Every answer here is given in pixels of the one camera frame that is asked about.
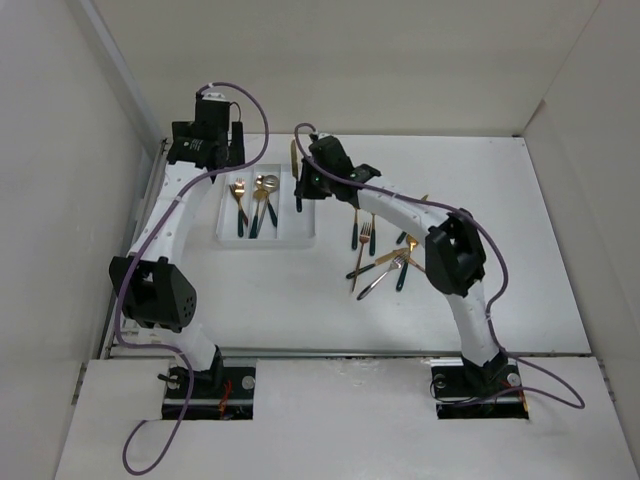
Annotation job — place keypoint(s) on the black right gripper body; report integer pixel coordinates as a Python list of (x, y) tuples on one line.
[(316, 184)]

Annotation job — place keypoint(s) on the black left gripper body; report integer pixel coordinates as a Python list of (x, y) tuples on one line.
[(234, 150)]

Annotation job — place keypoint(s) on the gold knife green handle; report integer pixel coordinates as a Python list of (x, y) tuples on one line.
[(379, 261), (403, 234), (295, 174)]

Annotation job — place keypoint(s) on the silver spoon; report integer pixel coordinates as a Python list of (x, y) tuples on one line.
[(269, 183)]

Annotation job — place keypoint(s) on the gold spoon green handle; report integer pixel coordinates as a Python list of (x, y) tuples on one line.
[(263, 210), (411, 244), (258, 196)]

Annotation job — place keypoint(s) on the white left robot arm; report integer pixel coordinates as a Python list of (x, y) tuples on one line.
[(155, 293)]

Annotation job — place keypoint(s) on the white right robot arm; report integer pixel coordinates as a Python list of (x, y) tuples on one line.
[(454, 253)]

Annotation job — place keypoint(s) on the copper fork in tray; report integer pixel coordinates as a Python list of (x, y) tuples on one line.
[(238, 190)]

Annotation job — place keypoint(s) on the gold fork in tray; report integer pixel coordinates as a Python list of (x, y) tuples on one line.
[(241, 227)]

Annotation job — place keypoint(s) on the white cutlery tray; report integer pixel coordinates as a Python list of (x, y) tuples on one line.
[(293, 230)]

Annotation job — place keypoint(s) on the silver fork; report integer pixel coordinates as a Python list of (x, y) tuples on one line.
[(396, 263)]

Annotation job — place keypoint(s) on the copper knife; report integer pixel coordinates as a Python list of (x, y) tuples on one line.
[(416, 265)]

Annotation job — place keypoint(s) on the aluminium rail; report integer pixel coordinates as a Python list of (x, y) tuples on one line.
[(145, 176)]

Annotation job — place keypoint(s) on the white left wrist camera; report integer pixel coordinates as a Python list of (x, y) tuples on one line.
[(212, 95)]

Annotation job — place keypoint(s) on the gold fork green handle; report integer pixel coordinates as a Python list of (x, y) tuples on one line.
[(372, 240), (355, 231)]

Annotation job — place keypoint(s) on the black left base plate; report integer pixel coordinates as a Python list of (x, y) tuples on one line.
[(224, 393)]

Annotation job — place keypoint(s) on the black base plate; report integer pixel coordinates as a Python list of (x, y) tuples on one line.
[(224, 393), (458, 399)]

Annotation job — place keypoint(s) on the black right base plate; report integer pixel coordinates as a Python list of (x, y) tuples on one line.
[(458, 399)]

